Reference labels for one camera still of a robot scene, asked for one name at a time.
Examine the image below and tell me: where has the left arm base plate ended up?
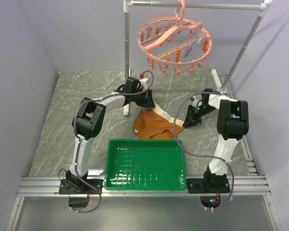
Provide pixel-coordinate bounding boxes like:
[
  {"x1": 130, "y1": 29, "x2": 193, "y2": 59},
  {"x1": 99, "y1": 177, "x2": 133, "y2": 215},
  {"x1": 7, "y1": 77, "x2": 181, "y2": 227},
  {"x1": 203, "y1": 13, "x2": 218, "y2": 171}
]
[{"x1": 58, "y1": 179, "x2": 98, "y2": 208}]

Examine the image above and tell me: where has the orange clothes peg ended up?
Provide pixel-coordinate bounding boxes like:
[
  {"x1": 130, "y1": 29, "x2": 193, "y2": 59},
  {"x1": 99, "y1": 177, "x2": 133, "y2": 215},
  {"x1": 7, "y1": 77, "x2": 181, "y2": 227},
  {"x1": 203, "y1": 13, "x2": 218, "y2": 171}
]
[{"x1": 175, "y1": 48, "x2": 181, "y2": 63}]

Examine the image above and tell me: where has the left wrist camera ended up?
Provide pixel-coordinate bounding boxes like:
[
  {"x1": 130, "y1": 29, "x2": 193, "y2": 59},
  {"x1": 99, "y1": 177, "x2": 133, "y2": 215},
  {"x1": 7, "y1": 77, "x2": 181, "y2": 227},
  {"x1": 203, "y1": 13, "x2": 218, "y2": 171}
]
[{"x1": 139, "y1": 74, "x2": 149, "y2": 90}]

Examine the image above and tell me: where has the orange underwear with cream waistband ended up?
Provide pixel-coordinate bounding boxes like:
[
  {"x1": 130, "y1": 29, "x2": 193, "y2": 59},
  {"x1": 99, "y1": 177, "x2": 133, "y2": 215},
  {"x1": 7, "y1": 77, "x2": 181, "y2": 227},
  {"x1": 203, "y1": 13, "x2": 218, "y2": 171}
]
[{"x1": 133, "y1": 105, "x2": 184, "y2": 140}]

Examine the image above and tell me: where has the purple clothes peg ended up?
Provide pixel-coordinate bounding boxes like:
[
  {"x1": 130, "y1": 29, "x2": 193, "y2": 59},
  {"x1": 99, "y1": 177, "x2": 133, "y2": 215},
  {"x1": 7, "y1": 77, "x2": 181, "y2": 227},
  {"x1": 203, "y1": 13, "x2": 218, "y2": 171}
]
[{"x1": 184, "y1": 46, "x2": 193, "y2": 58}]

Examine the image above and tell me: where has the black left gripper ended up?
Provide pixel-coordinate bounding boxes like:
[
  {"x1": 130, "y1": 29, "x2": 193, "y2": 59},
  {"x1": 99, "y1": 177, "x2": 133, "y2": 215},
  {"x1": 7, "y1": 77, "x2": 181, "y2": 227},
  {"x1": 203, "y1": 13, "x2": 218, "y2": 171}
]
[{"x1": 132, "y1": 88, "x2": 156, "y2": 108}]

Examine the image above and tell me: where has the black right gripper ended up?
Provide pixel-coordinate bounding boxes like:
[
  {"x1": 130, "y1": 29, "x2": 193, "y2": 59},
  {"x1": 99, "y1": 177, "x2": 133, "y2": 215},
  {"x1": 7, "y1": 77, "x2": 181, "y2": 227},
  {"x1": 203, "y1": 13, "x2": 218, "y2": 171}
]
[{"x1": 182, "y1": 104, "x2": 216, "y2": 128}]

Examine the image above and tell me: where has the green plastic tray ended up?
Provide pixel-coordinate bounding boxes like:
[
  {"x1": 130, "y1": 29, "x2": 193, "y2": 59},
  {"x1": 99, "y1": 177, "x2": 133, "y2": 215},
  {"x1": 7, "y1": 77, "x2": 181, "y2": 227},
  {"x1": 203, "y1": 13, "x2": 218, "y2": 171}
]
[{"x1": 104, "y1": 139, "x2": 186, "y2": 191}]

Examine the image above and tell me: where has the pink round clip hanger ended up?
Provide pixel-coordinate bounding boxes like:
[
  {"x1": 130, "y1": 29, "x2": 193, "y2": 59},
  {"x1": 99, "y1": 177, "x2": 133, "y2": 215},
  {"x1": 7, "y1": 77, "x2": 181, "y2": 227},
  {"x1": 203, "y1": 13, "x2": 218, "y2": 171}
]
[{"x1": 137, "y1": 0, "x2": 212, "y2": 75}]

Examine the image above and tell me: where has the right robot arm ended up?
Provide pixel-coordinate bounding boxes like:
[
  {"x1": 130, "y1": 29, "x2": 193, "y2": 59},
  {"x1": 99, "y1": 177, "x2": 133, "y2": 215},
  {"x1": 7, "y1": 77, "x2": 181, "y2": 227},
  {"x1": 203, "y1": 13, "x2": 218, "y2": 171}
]
[{"x1": 182, "y1": 89, "x2": 249, "y2": 192}]

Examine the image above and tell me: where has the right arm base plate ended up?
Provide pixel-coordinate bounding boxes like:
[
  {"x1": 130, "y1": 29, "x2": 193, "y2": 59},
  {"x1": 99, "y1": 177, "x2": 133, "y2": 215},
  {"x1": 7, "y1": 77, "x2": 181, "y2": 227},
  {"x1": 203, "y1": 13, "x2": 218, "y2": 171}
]
[{"x1": 186, "y1": 177, "x2": 231, "y2": 207}]

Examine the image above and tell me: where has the metal clothes rack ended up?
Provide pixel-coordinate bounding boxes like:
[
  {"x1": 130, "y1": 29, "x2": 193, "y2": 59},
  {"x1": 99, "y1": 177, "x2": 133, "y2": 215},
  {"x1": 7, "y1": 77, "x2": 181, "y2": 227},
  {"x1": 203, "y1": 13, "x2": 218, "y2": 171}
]
[{"x1": 123, "y1": 0, "x2": 273, "y2": 115}]

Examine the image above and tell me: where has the aluminium frame rail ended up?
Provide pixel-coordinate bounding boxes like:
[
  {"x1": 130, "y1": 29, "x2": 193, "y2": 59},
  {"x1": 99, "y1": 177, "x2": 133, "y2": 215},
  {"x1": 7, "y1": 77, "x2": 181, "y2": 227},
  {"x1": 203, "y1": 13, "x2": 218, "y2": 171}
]
[{"x1": 4, "y1": 175, "x2": 285, "y2": 231}]

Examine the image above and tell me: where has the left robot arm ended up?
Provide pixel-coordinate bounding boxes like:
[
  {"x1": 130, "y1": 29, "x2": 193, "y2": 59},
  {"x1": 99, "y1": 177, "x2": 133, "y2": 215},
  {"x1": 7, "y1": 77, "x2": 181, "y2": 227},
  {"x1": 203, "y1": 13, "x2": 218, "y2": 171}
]
[{"x1": 66, "y1": 74, "x2": 155, "y2": 193}]

